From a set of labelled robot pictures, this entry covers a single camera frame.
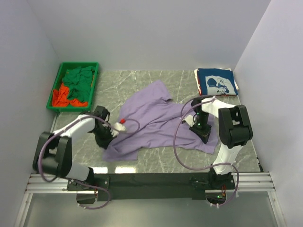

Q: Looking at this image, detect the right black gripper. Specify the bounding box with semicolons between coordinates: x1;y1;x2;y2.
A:
189;112;212;144

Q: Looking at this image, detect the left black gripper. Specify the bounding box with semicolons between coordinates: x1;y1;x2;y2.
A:
91;125;117;149

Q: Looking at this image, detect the purple t shirt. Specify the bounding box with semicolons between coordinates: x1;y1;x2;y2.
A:
103;80;218;162

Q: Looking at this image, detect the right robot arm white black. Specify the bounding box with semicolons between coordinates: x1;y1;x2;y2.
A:
185;97;253;189

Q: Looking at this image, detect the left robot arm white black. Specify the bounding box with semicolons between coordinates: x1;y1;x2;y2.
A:
32;105;115;190

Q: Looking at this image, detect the navy printed folded t shirt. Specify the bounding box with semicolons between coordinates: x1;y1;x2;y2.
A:
198;68;238;96

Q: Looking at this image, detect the orange t shirt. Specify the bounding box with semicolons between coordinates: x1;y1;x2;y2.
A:
52;83;88;107

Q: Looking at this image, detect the white folded t shirt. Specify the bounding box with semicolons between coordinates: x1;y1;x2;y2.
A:
194;69;202;95

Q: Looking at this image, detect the green t shirt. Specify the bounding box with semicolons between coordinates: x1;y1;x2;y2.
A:
62;66;96;103

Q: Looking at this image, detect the green plastic bin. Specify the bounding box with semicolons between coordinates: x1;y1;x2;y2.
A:
46;61;99;112

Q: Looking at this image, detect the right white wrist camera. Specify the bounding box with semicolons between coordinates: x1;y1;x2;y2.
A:
184;114;195;127

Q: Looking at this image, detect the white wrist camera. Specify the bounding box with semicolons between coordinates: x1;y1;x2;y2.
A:
184;114;195;127
111;122;126;137

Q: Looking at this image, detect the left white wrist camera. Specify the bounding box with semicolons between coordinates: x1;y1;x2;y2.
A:
111;122;126;137

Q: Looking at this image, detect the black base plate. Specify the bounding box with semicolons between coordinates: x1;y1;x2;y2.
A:
66;172;236;202

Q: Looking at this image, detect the aluminium rail frame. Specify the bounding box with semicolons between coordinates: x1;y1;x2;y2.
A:
14;172;286;227

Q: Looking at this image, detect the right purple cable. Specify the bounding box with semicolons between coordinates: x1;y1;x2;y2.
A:
173;95;239;207

